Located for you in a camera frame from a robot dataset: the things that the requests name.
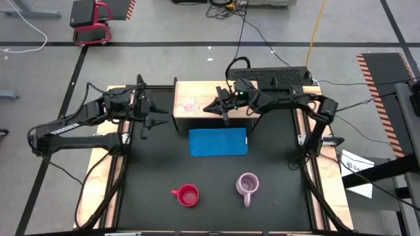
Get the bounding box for pink ribbed ceramic mug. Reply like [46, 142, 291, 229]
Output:
[235, 172, 261, 208]

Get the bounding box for long black floor cable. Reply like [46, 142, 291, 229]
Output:
[240, 12, 293, 68]

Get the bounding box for white cable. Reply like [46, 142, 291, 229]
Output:
[0, 0, 49, 54]

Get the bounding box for white paper sign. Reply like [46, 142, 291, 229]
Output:
[339, 149, 375, 199]

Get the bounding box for blue cloth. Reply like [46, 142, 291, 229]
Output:
[188, 127, 249, 159]

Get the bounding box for yellow hanging cable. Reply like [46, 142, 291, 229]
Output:
[304, 0, 327, 68]

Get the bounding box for black cable bundle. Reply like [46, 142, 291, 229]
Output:
[205, 0, 251, 20]

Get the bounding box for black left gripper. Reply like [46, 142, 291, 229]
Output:
[129, 96, 169, 140]

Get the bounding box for clear plastic pitcher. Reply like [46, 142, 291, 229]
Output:
[179, 92, 201, 114]

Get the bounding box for black keyboard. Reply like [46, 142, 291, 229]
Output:
[227, 66, 313, 88]

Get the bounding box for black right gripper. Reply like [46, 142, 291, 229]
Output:
[203, 87, 252, 127]

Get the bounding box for wooden shelf with black legs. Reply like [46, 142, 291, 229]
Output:
[172, 77, 263, 132]

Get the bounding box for red plastic mug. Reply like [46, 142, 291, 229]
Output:
[171, 184, 200, 208]

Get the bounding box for orange striped black ramp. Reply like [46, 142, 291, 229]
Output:
[107, 0, 137, 21]

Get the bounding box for orange striped black mat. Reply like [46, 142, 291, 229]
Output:
[356, 52, 420, 159]

